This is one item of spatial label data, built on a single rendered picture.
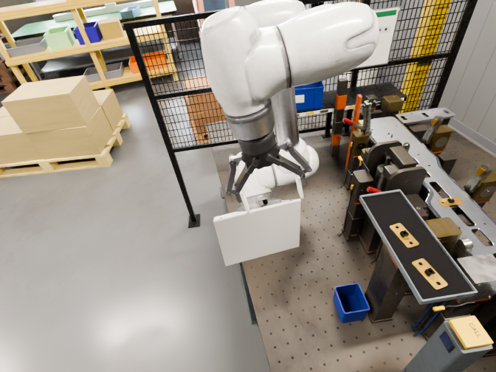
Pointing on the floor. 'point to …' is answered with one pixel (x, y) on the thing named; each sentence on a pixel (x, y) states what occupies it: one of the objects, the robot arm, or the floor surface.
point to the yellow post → (429, 29)
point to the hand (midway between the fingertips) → (273, 198)
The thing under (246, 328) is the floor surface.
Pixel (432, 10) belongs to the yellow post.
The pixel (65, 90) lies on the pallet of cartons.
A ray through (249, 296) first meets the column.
